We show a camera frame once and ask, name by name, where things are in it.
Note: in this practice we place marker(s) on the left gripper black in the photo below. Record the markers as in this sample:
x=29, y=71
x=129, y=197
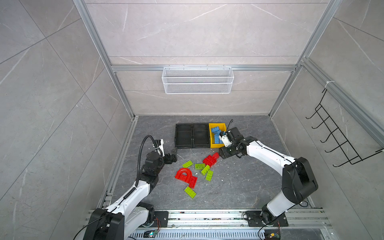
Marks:
x=169, y=160

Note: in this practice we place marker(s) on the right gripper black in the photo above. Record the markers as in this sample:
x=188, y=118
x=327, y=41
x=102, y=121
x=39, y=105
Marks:
x=224, y=154

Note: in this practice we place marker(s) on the blue lego brick front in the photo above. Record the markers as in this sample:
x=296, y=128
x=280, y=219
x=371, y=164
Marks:
x=216, y=139

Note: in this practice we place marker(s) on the blue lego brick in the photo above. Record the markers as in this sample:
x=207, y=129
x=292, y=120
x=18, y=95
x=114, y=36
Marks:
x=215, y=130
x=216, y=139

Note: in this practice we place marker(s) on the blue lego brick top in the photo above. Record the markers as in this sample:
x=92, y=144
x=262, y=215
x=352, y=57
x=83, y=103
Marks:
x=215, y=130

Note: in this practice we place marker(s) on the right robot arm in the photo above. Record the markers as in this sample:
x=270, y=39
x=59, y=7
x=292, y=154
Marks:
x=298, y=179

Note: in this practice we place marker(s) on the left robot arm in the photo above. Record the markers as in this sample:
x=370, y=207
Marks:
x=120, y=219

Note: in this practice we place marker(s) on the yellow plastic bin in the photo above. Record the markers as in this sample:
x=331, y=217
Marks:
x=222, y=127

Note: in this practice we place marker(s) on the green lego brick left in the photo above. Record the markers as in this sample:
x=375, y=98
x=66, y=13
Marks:
x=187, y=164

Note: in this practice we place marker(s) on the red arch lego piece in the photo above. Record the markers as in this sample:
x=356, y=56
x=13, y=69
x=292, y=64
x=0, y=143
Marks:
x=184, y=175

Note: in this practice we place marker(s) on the red lego brick small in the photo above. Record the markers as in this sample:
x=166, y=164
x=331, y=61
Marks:
x=216, y=156

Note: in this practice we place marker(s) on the green lego brick middle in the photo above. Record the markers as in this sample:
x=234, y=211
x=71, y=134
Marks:
x=199, y=166

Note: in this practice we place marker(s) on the black divided tray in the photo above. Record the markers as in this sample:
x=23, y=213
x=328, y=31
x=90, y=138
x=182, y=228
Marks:
x=192, y=136

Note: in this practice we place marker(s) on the red lego brick large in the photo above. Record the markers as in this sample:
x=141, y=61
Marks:
x=210, y=161

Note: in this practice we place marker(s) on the red lego brick near arch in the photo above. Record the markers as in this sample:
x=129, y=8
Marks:
x=192, y=182

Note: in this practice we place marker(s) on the green lego brick tilted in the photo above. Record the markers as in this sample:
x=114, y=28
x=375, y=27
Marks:
x=205, y=170

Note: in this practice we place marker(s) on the green lego brick front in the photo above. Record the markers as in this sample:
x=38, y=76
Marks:
x=190, y=192

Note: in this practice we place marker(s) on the green lego brick lower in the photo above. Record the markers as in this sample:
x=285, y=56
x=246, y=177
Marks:
x=209, y=175

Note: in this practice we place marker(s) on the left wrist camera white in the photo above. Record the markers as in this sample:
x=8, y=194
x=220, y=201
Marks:
x=160, y=147

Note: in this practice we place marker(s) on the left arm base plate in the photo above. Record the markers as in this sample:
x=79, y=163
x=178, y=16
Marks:
x=157, y=219

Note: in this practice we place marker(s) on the white wire mesh basket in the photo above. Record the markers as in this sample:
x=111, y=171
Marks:
x=197, y=80

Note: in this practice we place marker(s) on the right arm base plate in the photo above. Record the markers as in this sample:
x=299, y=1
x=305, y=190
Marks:
x=260, y=219

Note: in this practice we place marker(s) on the aluminium rail front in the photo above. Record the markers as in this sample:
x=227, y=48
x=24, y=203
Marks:
x=228, y=224

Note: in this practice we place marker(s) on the black wire hook rack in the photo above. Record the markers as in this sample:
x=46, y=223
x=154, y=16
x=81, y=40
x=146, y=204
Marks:
x=338, y=136

